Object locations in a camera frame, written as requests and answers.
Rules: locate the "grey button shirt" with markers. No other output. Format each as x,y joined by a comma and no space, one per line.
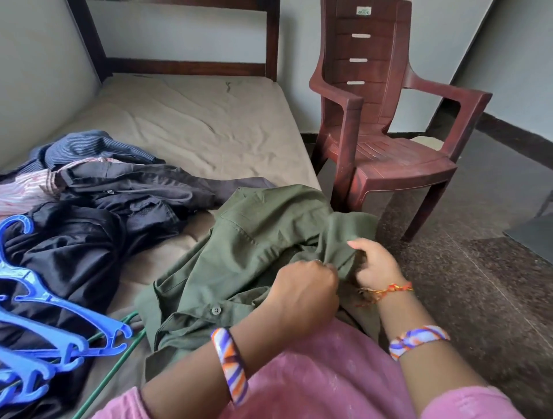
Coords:
164,181

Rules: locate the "dark wooden bed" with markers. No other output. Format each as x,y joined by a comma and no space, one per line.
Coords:
181,67

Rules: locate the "bed with beige sheet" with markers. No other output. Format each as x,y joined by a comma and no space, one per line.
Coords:
199,121

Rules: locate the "white chair label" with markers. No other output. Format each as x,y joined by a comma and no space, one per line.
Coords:
364,11

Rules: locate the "striped white purple bangle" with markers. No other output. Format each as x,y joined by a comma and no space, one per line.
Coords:
419,339

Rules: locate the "striped orange purple bangle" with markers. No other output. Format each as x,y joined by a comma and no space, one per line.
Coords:
230,367

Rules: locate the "pink floral striped garment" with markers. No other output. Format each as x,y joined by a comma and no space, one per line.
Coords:
26,190

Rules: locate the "olive green button shirt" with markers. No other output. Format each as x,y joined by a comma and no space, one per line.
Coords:
250,250

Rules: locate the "person's right hand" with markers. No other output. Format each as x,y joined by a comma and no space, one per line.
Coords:
376,263

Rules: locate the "person's right forearm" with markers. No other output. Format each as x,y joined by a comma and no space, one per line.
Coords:
432,362

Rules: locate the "person's left forearm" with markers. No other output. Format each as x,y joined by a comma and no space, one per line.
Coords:
207,380

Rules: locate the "maroon plastic chair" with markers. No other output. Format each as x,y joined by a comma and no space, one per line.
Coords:
380,164

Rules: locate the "blue striped shirt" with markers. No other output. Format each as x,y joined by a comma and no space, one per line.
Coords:
86,147

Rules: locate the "person's left hand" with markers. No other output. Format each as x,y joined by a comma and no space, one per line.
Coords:
302,293

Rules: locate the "pile of blue hangers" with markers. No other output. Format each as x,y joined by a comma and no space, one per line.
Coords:
52,302

